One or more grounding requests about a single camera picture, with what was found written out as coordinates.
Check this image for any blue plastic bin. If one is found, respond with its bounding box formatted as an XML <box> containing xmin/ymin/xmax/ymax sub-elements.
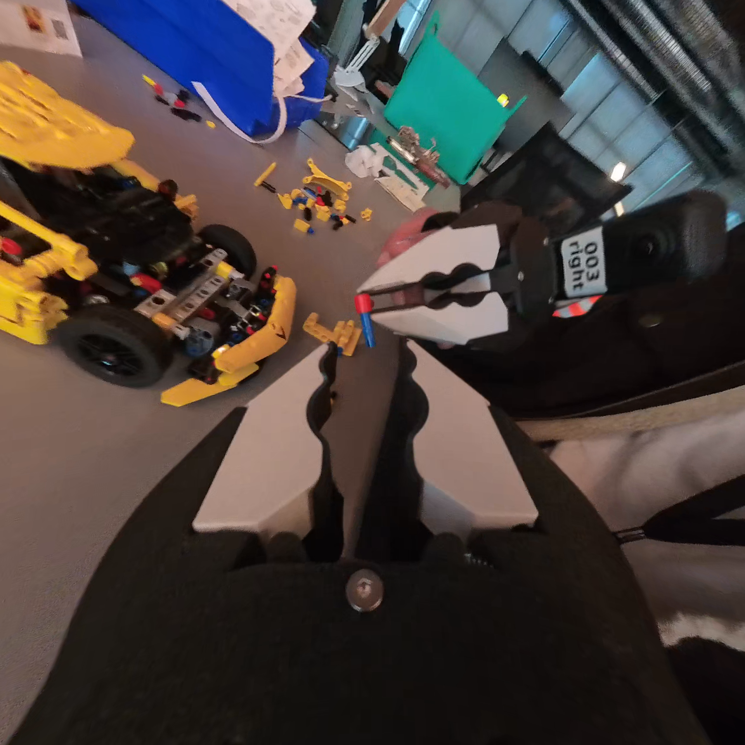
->
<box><xmin>69</xmin><ymin>0</ymin><xmax>329</xmax><ymax>139</ymax></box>

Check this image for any wooden model kit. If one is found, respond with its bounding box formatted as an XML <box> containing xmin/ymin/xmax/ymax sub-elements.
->
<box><xmin>386</xmin><ymin>125</ymin><xmax>454</xmax><ymax>188</ymax></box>

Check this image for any person's right forearm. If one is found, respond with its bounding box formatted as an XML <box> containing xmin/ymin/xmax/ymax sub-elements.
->
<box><xmin>419</xmin><ymin>326</ymin><xmax>583</xmax><ymax>420</ymax></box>

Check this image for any yellow perforated brick piece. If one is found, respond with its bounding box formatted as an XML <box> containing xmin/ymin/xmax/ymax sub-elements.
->
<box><xmin>303</xmin><ymin>311</ymin><xmax>363</xmax><ymax>357</ymax></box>

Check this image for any white paper strip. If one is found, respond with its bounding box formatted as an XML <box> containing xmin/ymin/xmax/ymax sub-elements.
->
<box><xmin>191</xmin><ymin>80</ymin><xmax>290</xmax><ymax>145</ymax></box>

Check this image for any person's white hoodie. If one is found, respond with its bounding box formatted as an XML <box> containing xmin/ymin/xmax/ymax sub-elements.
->
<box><xmin>547</xmin><ymin>428</ymin><xmax>745</xmax><ymax>648</ymax></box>

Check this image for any pile of small brick pieces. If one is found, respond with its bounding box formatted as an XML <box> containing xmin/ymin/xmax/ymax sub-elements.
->
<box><xmin>276</xmin><ymin>175</ymin><xmax>374</xmax><ymax>236</ymax></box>

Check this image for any white printed paper bag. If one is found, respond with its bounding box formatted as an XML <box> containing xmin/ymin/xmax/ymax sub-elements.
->
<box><xmin>224</xmin><ymin>0</ymin><xmax>318</xmax><ymax>97</ymax></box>

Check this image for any red and blue pin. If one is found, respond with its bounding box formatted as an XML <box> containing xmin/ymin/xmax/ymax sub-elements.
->
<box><xmin>354</xmin><ymin>293</ymin><xmax>378</xmax><ymax>349</ymax></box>

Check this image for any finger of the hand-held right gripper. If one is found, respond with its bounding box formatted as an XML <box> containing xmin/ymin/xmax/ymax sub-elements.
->
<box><xmin>355</xmin><ymin>224</ymin><xmax>502</xmax><ymax>295</ymax></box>
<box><xmin>370</xmin><ymin>290</ymin><xmax>514</xmax><ymax>347</ymax></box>

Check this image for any green and white leaflet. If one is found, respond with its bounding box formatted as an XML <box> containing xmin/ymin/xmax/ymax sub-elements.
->
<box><xmin>372</xmin><ymin>142</ymin><xmax>430</xmax><ymax>212</ymax></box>

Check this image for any heap of dark pins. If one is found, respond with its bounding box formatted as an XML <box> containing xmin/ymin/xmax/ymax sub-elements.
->
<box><xmin>141</xmin><ymin>74</ymin><xmax>217</xmax><ymax>130</ymax></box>

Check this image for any white crumpled paper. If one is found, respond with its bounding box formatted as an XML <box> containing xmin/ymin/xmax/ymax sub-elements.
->
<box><xmin>345</xmin><ymin>144</ymin><xmax>386</xmax><ymax>178</ymax></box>

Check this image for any white instruction booklet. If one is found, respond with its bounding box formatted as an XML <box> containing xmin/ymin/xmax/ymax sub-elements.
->
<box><xmin>0</xmin><ymin>0</ymin><xmax>83</xmax><ymax>59</ymax></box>

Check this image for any black mesh office chair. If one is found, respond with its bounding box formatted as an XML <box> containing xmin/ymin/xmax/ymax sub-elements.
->
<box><xmin>460</xmin><ymin>121</ymin><xmax>634</xmax><ymax>234</ymax></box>

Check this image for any person's black fleece-lined jacket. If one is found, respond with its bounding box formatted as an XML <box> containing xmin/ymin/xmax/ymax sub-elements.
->
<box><xmin>512</xmin><ymin>192</ymin><xmax>745</xmax><ymax>745</ymax></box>

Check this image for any green felt tote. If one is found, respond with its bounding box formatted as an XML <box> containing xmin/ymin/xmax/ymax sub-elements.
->
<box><xmin>383</xmin><ymin>10</ymin><xmax>528</xmax><ymax>186</ymax></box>

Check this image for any yellow curved frame piece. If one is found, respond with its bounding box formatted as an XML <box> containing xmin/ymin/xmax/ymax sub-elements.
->
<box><xmin>301</xmin><ymin>157</ymin><xmax>353</xmax><ymax>201</ymax></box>

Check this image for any yellow brick toy car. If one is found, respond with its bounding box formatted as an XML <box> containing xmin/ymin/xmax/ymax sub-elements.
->
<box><xmin>0</xmin><ymin>61</ymin><xmax>298</xmax><ymax>405</ymax></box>

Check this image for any person's right hand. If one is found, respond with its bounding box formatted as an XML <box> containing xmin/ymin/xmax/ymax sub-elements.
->
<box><xmin>377</xmin><ymin>208</ymin><xmax>461</xmax><ymax>270</ymax></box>

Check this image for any orange traffic cone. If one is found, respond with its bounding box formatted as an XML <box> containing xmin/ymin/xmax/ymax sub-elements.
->
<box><xmin>552</xmin><ymin>293</ymin><xmax>603</xmax><ymax>320</ymax></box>

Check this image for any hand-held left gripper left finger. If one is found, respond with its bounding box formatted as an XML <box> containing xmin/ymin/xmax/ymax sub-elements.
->
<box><xmin>192</xmin><ymin>342</ymin><xmax>345</xmax><ymax>563</ymax></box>

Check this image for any grey desk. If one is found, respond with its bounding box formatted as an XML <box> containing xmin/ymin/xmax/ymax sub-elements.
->
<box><xmin>0</xmin><ymin>14</ymin><xmax>466</xmax><ymax>740</ymax></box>

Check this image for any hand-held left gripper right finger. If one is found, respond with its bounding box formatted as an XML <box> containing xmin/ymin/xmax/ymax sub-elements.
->
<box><xmin>356</xmin><ymin>338</ymin><xmax>540</xmax><ymax>563</ymax></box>

